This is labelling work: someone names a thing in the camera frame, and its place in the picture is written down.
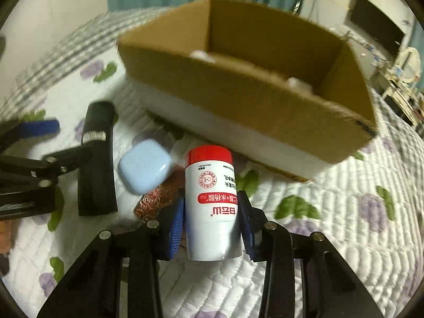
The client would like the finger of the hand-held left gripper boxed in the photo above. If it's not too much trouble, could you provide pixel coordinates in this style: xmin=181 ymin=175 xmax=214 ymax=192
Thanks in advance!
xmin=0 ymin=118 xmax=61 ymax=154
xmin=0 ymin=146 xmax=94 ymax=193

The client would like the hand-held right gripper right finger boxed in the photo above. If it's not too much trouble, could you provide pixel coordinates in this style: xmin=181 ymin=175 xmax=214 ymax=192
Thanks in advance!
xmin=237 ymin=190 xmax=392 ymax=318

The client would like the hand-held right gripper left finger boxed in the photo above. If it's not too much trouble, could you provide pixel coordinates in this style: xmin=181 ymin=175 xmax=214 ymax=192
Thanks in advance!
xmin=36 ymin=198 xmax=185 ymax=318

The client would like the black tube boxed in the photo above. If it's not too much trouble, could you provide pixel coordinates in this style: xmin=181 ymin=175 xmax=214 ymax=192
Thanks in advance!
xmin=77 ymin=101 xmax=118 ymax=217

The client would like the white bottle with red cap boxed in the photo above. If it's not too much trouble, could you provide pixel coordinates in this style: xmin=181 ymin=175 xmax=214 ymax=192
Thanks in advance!
xmin=184 ymin=145 xmax=243 ymax=262

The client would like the brown cardboard box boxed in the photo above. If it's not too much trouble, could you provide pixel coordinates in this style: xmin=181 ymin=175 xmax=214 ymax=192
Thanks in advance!
xmin=117 ymin=0 xmax=379 ymax=183

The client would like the red patterned packet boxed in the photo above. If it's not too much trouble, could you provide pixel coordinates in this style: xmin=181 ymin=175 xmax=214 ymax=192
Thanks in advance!
xmin=133 ymin=183 xmax=185 ymax=223

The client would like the light blue earbud case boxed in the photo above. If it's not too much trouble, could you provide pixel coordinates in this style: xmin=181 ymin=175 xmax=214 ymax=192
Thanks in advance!
xmin=118 ymin=139 xmax=174 ymax=195

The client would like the floral quilted blanket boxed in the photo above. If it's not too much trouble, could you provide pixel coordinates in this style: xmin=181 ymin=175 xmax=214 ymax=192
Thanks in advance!
xmin=0 ymin=8 xmax=424 ymax=318

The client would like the white cluttered desk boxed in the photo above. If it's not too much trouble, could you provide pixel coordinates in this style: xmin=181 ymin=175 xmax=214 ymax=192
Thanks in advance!
xmin=381 ymin=63 xmax=424 ymax=127

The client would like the black wall television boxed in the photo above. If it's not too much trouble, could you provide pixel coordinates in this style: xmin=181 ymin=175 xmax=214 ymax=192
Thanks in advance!
xmin=349 ymin=0 xmax=406 ymax=57

